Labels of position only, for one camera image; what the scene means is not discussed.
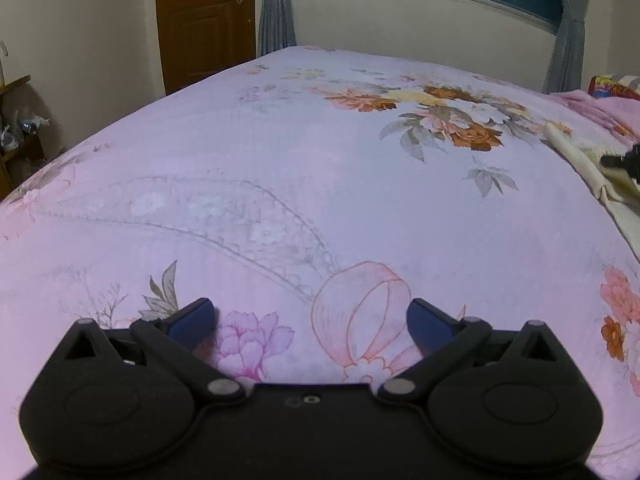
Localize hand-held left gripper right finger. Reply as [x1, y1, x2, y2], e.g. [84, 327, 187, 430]
[377, 298, 569, 407]

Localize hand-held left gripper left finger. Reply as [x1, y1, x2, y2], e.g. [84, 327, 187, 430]
[60, 297, 247, 407]

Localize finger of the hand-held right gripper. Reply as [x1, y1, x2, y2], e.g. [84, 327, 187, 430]
[599, 143, 640, 184]

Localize cream knitted small garment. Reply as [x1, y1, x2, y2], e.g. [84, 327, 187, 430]
[542, 122, 640, 264]

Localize pink quilt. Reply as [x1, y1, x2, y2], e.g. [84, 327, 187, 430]
[549, 89, 640, 142]

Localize colourful striped pillow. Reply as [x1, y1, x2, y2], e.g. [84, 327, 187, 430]
[587, 74, 640, 101]

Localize grey curtain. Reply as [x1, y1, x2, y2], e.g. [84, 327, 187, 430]
[542, 0, 599, 95]
[257, 0, 299, 59]

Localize bed with floral pink sheet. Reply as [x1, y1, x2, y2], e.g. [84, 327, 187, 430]
[0, 45, 640, 480]

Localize clear plastic bags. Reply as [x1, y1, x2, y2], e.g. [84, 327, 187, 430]
[0, 109, 52, 154]

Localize wooden side shelf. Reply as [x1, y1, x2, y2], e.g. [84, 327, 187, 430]
[0, 74, 64, 201]

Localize brown wooden door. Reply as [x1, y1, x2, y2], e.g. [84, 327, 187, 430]
[154, 0, 259, 96]

